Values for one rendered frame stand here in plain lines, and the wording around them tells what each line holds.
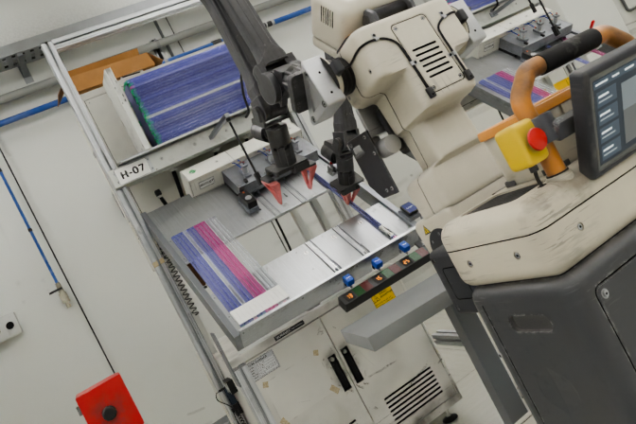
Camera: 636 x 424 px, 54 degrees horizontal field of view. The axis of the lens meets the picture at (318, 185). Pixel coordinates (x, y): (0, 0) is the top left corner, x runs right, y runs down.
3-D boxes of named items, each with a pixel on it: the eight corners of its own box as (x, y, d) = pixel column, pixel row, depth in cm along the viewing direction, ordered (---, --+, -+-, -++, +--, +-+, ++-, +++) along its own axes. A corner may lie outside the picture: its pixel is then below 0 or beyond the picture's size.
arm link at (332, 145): (339, 140, 197) (361, 135, 202) (318, 127, 205) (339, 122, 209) (335, 174, 203) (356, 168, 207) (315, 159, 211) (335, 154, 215)
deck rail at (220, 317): (244, 347, 178) (239, 334, 174) (238, 351, 177) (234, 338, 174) (150, 223, 227) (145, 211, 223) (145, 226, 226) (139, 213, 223)
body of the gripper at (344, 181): (329, 186, 211) (326, 168, 207) (353, 174, 215) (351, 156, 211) (340, 195, 207) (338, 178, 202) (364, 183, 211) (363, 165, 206)
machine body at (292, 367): (471, 412, 229) (393, 262, 230) (314, 534, 201) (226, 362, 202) (391, 393, 289) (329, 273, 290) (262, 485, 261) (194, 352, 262)
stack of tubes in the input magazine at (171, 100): (277, 94, 243) (246, 32, 243) (157, 145, 223) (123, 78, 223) (269, 103, 254) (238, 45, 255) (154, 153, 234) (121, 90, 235)
